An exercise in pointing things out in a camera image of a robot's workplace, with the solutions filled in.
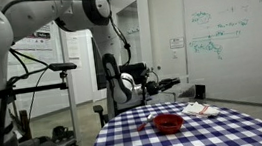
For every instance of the small white wall sign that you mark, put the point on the small white wall sign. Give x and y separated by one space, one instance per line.
176 42

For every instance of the brown wooden post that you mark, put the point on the brown wooden post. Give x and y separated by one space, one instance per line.
25 124

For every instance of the black stereo camera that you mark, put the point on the black stereo camera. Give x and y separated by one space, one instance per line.
63 66

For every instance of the white red striped towel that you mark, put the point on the white red striped towel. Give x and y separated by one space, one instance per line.
202 109

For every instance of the wall whiteboard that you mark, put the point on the wall whiteboard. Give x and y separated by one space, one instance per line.
237 66

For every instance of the blue white checked tablecloth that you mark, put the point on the blue white checked tablecloth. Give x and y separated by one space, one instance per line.
180 144

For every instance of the red plastic bowl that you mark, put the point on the red plastic bowl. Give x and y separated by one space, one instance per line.
168 123

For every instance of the black suitcase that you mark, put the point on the black suitcase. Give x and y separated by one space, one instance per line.
201 91

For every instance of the black office chair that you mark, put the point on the black office chair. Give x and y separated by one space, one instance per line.
98 109

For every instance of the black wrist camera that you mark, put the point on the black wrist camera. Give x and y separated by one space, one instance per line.
144 78

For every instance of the clear plastic measuring cup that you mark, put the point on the clear plastic measuring cup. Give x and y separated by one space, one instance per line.
187 93

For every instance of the white wall poster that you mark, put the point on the white wall poster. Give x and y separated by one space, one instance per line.
42 48

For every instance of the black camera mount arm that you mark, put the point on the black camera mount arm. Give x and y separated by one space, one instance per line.
39 89

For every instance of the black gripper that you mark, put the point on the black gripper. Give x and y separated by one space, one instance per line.
155 87

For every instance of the white vertical pole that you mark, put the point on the white vertical pole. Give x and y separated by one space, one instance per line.
72 107

